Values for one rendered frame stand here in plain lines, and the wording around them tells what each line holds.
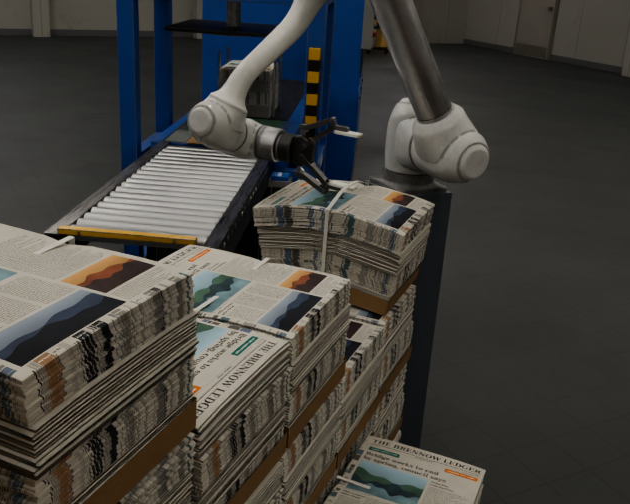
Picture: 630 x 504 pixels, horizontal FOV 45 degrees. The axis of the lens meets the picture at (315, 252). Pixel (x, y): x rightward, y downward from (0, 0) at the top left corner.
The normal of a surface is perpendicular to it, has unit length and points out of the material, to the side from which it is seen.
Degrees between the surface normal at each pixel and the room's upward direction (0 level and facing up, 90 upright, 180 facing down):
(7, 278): 1
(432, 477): 1
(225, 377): 1
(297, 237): 90
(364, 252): 90
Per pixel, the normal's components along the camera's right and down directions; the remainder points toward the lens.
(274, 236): -0.40, 0.30
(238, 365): 0.07, -0.93
